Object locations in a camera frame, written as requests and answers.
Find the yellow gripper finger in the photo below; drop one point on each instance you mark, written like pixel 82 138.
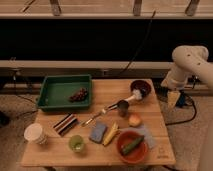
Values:
pixel 173 97

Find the red yellow apple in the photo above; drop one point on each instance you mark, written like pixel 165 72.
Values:
pixel 134 120

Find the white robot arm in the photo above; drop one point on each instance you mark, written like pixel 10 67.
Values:
pixel 187 60

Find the small metal cup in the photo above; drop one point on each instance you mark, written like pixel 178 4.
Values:
pixel 122 107

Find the green plastic cup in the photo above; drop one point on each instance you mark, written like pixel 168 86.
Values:
pixel 76 143

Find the white paper cup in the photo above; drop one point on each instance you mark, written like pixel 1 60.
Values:
pixel 35 133

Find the dark red bowl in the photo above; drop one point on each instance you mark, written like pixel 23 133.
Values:
pixel 142 86

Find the grey blue cloth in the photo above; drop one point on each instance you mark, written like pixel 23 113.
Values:
pixel 143 130

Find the wooden board table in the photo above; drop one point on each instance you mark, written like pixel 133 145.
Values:
pixel 56 152

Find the yellow banana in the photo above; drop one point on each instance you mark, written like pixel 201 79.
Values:
pixel 110 134

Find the orange red bowl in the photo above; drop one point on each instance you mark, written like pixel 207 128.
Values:
pixel 138 154

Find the green cucumber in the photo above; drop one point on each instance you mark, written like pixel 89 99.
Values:
pixel 129 147

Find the silver fork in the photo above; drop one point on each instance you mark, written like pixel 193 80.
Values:
pixel 102 112

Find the blue sponge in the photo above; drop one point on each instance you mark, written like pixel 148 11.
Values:
pixel 98 132

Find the dark grape bunch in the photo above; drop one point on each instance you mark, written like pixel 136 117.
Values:
pixel 80 95

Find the striped black red box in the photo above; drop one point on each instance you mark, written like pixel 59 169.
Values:
pixel 63 126

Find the green plastic tray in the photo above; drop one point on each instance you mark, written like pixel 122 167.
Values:
pixel 56 90

